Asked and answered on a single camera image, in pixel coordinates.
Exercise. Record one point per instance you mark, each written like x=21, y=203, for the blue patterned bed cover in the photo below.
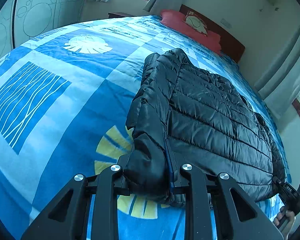
x=64, y=99

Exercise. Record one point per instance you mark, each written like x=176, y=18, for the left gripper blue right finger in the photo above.
x=216, y=204

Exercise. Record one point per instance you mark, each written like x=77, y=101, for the dark wood headboard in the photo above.
x=229, y=44

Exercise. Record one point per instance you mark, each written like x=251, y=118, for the dark wood nightstand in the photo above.
x=119, y=15

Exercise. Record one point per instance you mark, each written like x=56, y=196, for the white cartoon cushion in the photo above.
x=193, y=20

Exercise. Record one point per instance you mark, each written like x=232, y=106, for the person right hand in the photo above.
x=284, y=220

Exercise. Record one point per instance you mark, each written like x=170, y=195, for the frosted glass wardrobe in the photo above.
x=21, y=20

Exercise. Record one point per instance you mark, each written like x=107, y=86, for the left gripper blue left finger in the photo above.
x=86, y=207

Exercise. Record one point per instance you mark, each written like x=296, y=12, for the grey side window curtain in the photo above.
x=280, y=84

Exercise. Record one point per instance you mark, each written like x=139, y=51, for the red pillow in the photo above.
x=176, y=20

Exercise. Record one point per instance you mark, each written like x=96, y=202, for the black quilted puffer jacket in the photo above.
x=201, y=119

